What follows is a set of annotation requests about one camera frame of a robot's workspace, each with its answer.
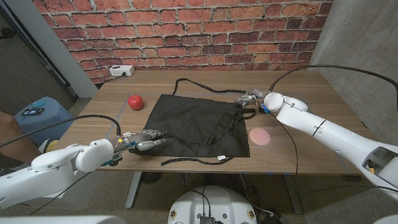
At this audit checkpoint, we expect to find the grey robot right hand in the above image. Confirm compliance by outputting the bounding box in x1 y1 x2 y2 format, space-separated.
235 87 267 107

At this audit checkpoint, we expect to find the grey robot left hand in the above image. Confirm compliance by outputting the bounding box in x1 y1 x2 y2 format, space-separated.
113 129 167 155

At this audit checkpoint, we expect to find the black apron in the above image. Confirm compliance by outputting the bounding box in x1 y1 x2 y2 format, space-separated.
129 77 256 166

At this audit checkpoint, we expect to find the red ball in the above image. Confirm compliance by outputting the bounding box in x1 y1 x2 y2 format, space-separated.
127 95 144 111

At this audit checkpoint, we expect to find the black round floor fan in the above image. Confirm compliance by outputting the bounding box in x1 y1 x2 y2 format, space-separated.
141 172 164 185

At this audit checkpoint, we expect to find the pink round disc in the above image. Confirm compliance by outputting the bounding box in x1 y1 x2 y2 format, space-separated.
249 128 272 146

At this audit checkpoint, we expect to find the grey table leg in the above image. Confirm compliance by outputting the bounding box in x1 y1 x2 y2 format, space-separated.
282 174 303 215
125 172 144 209

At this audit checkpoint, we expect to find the white power strip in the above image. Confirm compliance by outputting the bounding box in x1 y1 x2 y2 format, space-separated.
109 65 136 77

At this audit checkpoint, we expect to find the white robot torso base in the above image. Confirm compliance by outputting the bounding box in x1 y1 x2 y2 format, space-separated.
167 185 258 224

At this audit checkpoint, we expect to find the brick print backdrop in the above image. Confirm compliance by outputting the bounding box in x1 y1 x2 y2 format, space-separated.
30 0 334 84

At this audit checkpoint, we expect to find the yellow round object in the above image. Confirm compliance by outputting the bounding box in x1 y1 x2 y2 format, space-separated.
45 139 60 153

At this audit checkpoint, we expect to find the blue stool with phone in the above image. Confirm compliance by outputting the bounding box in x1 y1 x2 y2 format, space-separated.
12 96 75 147

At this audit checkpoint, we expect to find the black device with screen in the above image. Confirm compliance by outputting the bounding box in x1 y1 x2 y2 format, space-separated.
21 107 46 116

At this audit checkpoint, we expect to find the white robot body rim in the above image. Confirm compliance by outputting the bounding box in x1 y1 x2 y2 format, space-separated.
0 215 126 224

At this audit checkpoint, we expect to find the person's bare leg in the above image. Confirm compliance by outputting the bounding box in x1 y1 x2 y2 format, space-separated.
0 111 41 164

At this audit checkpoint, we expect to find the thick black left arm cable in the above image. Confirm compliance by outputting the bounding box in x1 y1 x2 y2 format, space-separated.
0 114 122 149

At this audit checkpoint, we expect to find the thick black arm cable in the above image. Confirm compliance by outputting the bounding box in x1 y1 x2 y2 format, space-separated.
0 114 122 149
269 64 398 111

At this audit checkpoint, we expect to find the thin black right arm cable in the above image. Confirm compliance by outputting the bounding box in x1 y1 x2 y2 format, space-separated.
269 111 299 177

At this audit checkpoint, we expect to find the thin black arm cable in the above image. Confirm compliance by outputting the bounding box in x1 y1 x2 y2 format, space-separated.
27 170 94 216
269 111 299 177

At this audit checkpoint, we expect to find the black power strip cord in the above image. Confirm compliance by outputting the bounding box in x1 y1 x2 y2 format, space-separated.
104 72 127 83

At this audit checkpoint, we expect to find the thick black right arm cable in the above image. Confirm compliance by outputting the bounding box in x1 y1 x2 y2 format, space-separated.
269 64 398 111

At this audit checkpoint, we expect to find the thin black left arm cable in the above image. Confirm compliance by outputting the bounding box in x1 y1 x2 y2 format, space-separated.
27 170 94 216

